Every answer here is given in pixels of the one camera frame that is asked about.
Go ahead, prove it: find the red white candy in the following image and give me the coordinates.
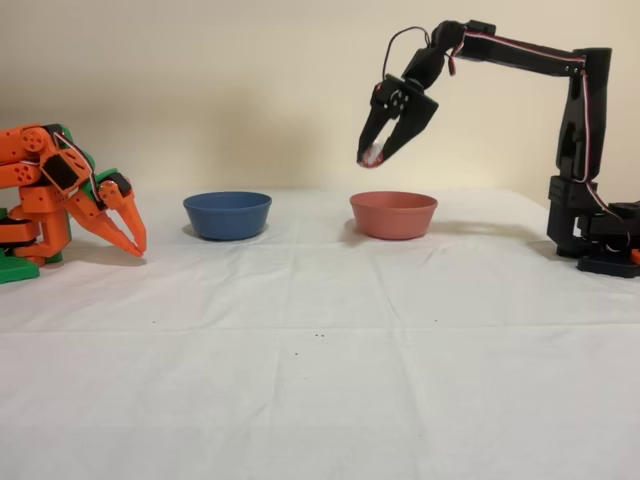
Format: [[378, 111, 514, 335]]
[[357, 142, 386, 170]]

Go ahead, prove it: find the blue bowl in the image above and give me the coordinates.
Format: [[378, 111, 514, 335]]
[[182, 191, 274, 241]]

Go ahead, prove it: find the red bowl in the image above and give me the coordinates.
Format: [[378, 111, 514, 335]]
[[348, 191, 439, 241]]

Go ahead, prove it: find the white tablecloth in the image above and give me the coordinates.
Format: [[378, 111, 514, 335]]
[[0, 187, 640, 480]]

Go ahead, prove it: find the orange arm servo cable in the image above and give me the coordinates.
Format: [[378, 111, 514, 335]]
[[49, 130, 99, 201]]

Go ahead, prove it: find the black gripper servo cable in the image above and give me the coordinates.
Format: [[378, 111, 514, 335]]
[[381, 25, 432, 84]]

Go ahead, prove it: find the red white arm cable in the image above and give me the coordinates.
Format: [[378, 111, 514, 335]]
[[447, 29, 639, 251]]

